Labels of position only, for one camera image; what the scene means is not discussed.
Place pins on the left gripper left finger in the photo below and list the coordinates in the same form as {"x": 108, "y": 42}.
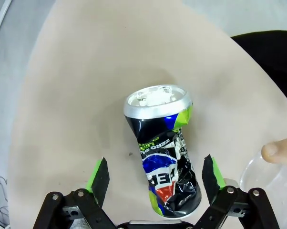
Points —
{"x": 95, "y": 210}

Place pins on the person's right hand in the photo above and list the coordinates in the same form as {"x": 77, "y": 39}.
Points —
{"x": 281, "y": 151}

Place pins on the crushed black Pepsi can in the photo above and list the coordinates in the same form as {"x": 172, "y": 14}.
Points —
{"x": 165, "y": 155}

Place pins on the black trousers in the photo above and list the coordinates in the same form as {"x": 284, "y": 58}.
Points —
{"x": 272, "y": 59}

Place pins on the clear plastic cup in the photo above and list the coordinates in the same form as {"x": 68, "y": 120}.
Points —
{"x": 285, "y": 190}

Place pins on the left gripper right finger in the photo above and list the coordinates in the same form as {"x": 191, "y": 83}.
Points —
{"x": 227, "y": 207}

